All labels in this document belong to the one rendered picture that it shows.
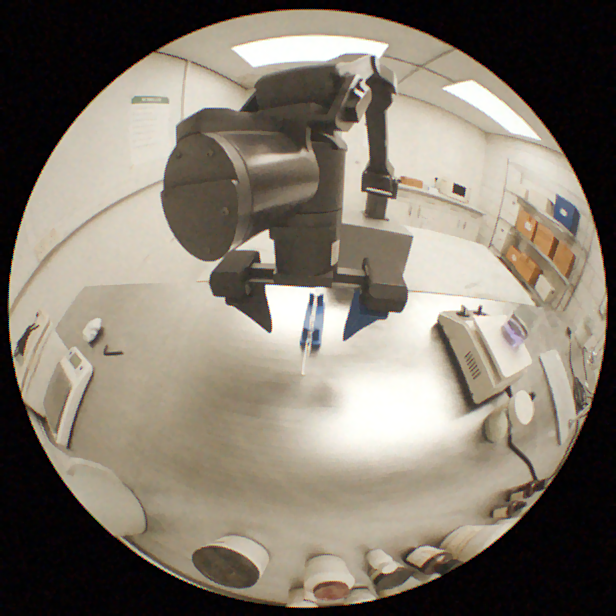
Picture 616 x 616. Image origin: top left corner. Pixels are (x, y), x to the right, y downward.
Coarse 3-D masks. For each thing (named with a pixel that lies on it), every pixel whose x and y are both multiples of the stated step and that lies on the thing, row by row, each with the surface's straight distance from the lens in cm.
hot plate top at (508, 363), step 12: (480, 324) 36; (492, 324) 39; (480, 336) 35; (492, 336) 36; (492, 348) 34; (504, 348) 37; (504, 360) 35; (516, 360) 38; (528, 360) 42; (504, 372) 33; (516, 372) 36
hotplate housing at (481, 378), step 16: (448, 320) 41; (448, 336) 41; (464, 336) 37; (464, 352) 38; (480, 352) 35; (464, 368) 38; (480, 368) 35; (480, 384) 35; (496, 384) 34; (512, 384) 45; (480, 400) 36
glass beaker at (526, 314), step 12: (528, 300) 40; (516, 312) 36; (528, 312) 35; (540, 312) 39; (504, 324) 38; (516, 324) 36; (528, 324) 35; (504, 336) 37; (516, 336) 36; (528, 336) 37; (516, 348) 38
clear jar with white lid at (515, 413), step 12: (516, 396) 35; (528, 396) 38; (504, 408) 36; (516, 408) 34; (528, 408) 37; (492, 420) 37; (504, 420) 35; (516, 420) 34; (528, 420) 36; (492, 432) 37; (504, 432) 36
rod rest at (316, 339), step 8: (312, 296) 37; (320, 296) 37; (312, 304) 38; (320, 304) 38; (320, 312) 37; (304, 320) 36; (320, 320) 36; (304, 328) 31; (320, 328) 34; (304, 336) 32; (312, 336) 32; (320, 336) 33; (304, 344) 33; (312, 344) 33; (320, 344) 33
